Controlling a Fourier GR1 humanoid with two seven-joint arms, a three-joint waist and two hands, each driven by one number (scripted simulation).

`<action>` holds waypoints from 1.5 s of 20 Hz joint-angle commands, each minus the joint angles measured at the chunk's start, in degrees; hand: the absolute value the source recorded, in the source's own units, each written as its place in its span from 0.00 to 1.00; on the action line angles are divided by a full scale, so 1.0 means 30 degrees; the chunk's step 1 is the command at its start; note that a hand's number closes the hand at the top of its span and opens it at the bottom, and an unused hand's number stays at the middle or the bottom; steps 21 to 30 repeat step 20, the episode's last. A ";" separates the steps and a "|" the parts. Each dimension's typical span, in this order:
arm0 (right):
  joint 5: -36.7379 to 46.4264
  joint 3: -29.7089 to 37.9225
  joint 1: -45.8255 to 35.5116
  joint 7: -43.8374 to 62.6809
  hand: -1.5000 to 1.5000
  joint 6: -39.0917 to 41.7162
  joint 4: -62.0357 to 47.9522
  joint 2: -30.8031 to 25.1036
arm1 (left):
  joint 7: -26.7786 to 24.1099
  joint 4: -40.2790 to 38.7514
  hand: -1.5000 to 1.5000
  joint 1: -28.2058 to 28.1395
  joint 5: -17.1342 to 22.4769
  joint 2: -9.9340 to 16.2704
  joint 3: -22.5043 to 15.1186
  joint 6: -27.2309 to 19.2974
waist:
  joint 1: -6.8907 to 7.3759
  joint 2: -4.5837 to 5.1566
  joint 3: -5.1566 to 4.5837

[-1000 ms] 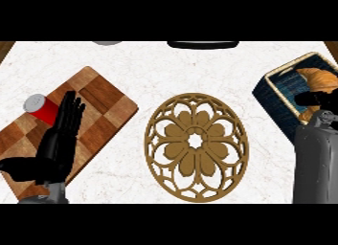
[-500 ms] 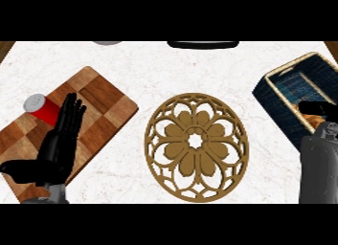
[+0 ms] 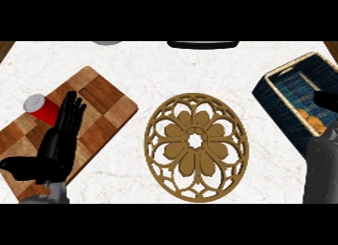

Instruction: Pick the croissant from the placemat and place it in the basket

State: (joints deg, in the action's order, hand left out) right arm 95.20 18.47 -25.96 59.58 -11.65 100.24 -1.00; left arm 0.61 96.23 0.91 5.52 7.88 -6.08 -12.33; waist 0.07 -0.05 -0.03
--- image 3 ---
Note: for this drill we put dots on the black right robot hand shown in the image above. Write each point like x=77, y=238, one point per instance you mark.
x=333, y=101

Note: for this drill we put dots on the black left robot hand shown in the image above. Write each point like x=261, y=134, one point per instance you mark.
x=57, y=150

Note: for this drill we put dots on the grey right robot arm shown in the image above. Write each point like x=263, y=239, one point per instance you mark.
x=326, y=169

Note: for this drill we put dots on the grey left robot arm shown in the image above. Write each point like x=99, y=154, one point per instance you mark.
x=53, y=194

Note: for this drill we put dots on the orange-brown croissant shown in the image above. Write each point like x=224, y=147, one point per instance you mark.
x=311, y=122

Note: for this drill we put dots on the dark blue basket, tan rim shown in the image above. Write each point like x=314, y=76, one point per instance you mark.
x=279, y=108

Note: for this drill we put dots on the golden oval openwork placemat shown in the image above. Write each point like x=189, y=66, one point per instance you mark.
x=176, y=150

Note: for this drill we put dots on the red can with grey lid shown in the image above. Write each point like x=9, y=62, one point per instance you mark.
x=35, y=102

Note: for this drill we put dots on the checkered wooden cutting board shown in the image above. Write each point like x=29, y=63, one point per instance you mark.
x=105, y=95

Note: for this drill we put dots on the black rounded appliance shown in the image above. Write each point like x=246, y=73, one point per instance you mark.
x=201, y=44

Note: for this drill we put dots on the small grey rounded object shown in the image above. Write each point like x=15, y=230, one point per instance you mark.
x=106, y=42

